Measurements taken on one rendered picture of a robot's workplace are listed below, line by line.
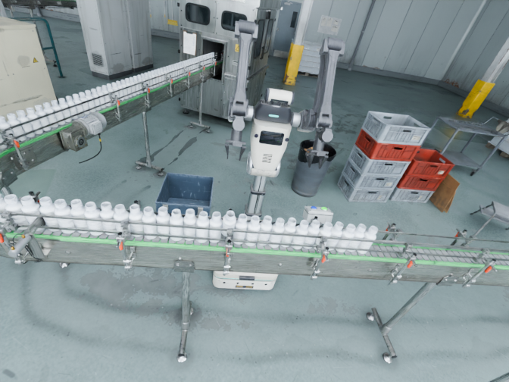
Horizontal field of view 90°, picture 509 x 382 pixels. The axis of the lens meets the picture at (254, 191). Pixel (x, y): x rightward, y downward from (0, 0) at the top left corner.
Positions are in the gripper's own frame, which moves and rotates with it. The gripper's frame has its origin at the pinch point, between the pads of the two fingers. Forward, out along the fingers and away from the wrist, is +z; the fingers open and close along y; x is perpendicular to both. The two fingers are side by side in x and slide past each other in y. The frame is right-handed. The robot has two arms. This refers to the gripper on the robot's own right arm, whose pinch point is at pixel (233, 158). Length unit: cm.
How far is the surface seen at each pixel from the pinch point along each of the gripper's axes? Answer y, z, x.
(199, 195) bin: -18, 35, 45
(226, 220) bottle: -1.6, 24.5, -27.4
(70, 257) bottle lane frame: -72, 53, -17
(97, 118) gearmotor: -103, -7, 85
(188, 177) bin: -27, 22, 40
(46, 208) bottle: -76, 27, -24
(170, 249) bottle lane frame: -26, 43, -21
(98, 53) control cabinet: -277, -124, 496
